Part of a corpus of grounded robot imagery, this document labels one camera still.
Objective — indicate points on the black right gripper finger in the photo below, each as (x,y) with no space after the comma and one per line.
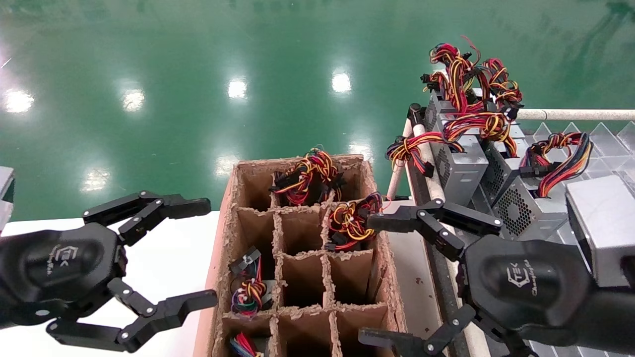
(397,220)

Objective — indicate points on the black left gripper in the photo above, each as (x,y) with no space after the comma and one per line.
(59,270)

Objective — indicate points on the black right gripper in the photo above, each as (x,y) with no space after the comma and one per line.
(531,287)

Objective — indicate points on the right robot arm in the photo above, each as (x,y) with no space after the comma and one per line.
(617,317)

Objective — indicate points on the brown cardboard divider box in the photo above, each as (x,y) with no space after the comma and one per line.
(297,228)

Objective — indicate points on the grey power supply right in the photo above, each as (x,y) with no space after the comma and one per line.
(603,223)

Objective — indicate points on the clear plastic divider tray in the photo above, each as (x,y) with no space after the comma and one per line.
(610,144)

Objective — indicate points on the gray left wrist camera box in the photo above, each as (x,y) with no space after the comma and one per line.
(5,198)

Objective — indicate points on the white pipe cart frame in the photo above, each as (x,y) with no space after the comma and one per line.
(570,114)

